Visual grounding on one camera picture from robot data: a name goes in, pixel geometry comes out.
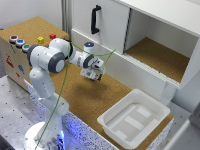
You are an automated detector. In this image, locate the red button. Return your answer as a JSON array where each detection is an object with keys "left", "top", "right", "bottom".
[{"left": 8, "top": 34, "right": 19, "bottom": 44}]

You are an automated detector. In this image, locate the black door handle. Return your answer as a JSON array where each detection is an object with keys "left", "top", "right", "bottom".
[{"left": 90, "top": 4, "right": 102, "bottom": 35}]

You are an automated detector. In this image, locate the white sliding door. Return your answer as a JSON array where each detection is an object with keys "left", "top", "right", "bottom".
[{"left": 72, "top": 0, "right": 131, "bottom": 55}]

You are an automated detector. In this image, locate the wooden drawer box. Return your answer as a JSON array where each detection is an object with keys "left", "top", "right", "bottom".
[{"left": 0, "top": 16, "right": 70, "bottom": 92}]

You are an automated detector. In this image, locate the blue button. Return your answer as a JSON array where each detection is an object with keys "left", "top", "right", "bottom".
[{"left": 15, "top": 38, "right": 26, "bottom": 48}]

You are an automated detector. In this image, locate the green button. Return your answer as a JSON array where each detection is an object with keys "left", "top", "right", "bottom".
[{"left": 21, "top": 43, "right": 32, "bottom": 53}]

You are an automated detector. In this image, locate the white plastic box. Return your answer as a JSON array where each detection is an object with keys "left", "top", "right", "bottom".
[{"left": 96, "top": 88, "right": 171, "bottom": 150}]

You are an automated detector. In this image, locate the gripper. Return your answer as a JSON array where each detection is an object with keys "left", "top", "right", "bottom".
[{"left": 80, "top": 57, "right": 107, "bottom": 82}]

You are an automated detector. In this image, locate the yellow block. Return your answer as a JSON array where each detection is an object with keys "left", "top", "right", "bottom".
[{"left": 37, "top": 36, "right": 45, "bottom": 45}]

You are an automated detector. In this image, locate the green cable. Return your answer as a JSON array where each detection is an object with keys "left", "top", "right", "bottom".
[{"left": 34, "top": 40, "right": 117, "bottom": 149}]

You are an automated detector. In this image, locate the white cabinet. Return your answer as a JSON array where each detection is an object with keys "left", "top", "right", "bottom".
[{"left": 69, "top": 0, "right": 200, "bottom": 107}]

